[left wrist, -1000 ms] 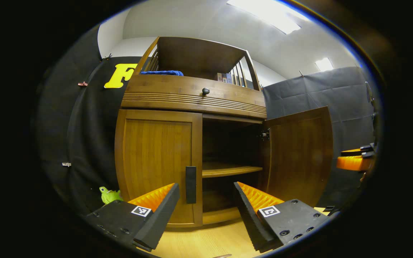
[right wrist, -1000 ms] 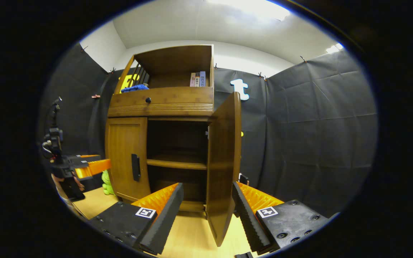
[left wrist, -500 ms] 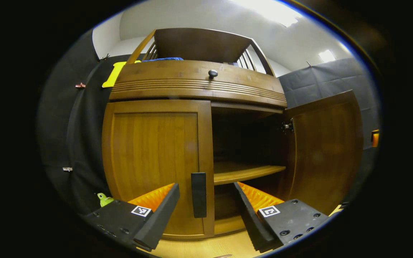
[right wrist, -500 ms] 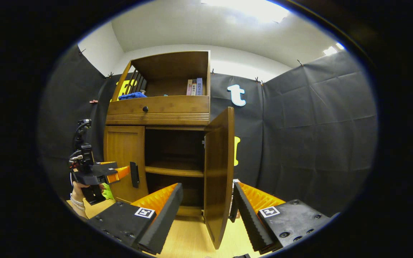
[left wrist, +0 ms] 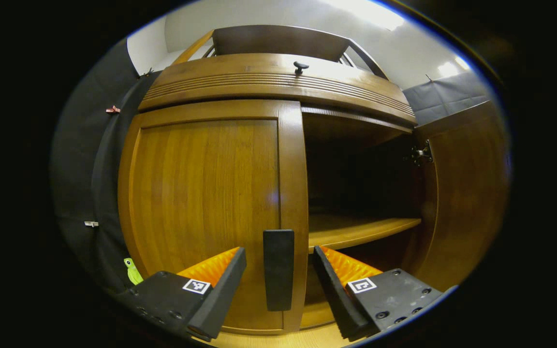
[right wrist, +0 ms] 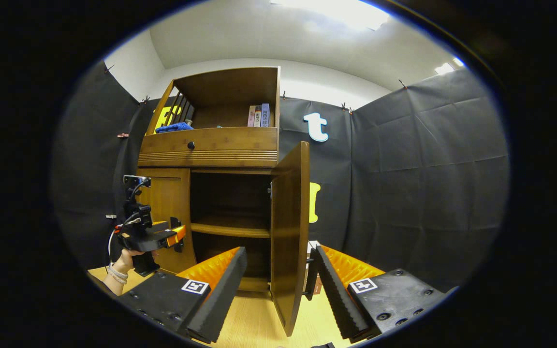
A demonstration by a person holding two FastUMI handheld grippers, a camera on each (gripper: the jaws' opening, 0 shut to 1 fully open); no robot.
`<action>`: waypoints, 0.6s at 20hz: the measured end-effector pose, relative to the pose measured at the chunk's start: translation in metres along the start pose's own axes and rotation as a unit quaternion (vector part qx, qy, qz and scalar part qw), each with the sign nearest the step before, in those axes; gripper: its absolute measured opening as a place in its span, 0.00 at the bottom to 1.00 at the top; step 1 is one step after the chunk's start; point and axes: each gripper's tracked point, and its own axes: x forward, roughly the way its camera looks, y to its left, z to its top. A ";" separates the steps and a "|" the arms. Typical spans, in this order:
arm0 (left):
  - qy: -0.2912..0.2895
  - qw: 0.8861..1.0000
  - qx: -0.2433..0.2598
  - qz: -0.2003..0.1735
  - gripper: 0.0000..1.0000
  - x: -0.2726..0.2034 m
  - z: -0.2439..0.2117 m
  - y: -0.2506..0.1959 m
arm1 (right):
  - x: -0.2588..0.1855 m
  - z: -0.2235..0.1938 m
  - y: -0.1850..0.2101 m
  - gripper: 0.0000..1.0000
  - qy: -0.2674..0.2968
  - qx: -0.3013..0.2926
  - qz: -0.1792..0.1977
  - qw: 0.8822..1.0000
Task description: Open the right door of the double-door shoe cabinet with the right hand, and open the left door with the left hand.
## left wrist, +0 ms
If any wooden cabinet shelf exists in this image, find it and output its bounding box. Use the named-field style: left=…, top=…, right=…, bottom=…
left=308, top=214, right=422, bottom=254

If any metal door hinge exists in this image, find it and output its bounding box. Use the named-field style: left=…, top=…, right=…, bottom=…
left=407, top=140, right=434, bottom=166

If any small ceiling light panel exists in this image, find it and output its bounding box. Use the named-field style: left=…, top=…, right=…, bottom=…
left=436, top=56, right=472, bottom=78

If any wooden double-door shoe cabinet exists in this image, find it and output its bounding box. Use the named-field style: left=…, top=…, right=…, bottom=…
left=117, top=25, right=434, bottom=335

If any black backdrop cloth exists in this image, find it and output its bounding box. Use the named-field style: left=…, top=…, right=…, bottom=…
left=51, top=39, right=163, bottom=295
left=403, top=72, right=494, bottom=127

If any wooden cabinet door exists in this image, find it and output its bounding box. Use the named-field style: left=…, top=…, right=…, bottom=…
left=404, top=101, right=510, bottom=293
left=117, top=100, right=309, bottom=335

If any wooden cabinet drawer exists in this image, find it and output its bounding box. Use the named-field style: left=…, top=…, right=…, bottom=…
left=137, top=53, right=418, bottom=127

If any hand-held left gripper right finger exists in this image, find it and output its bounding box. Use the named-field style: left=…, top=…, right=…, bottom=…
left=312, top=245, right=443, bottom=342

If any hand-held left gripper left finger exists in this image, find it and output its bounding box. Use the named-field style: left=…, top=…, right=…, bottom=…
left=114, top=246, right=248, bottom=341

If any green toy frog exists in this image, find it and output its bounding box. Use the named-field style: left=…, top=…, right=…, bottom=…
left=124, top=258, right=144, bottom=286

